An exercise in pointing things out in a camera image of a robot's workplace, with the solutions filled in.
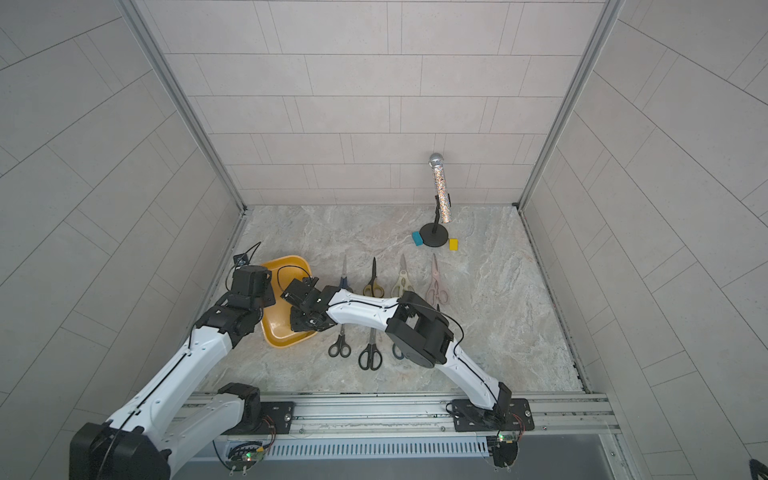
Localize yellow plastic storage box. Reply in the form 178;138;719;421
261;255;316;349

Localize black ring handled scissors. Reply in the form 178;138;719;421
327;325;351;358

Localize yellow handled scissors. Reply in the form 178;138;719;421
363;258;385;298

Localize black pointed scissors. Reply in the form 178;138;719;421
358;328;383;371

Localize cream handled kitchen scissors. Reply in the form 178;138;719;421
390;254;415;297

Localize pink handled scissors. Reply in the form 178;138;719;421
426;254;449;306

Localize dark blue handled scissors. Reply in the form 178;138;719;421
392;344;405;360

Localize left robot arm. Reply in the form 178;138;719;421
69;289;275;479

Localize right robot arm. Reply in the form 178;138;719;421
281;278;511;429

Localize glitter microphone on stand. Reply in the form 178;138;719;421
419;153;451;248

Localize left controller board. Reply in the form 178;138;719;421
227;441;266;476

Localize controller board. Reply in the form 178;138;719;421
486;436;519;469
227;441;266;476

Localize right controller board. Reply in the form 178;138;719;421
486;436;519;469

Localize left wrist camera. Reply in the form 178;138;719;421
230;265;272;297

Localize aluminium mounting rail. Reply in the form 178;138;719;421
173;392;622;442

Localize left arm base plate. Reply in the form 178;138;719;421
224;402;295;436

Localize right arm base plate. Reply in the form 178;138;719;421
447;398;535;433

